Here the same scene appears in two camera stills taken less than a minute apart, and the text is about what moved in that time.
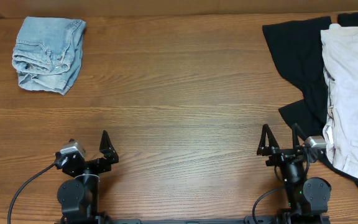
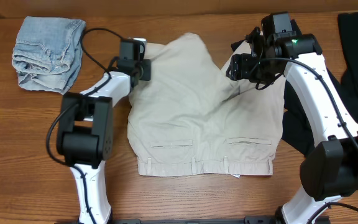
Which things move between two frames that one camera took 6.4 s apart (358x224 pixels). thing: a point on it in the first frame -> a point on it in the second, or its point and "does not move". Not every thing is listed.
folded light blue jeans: x=47 y=54 does not move
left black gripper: x=109 y=155 -> x=146 y=73
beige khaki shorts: x=350 y=133 -> x=192 y=118
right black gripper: x=280 y=154 -> x=240 y=66
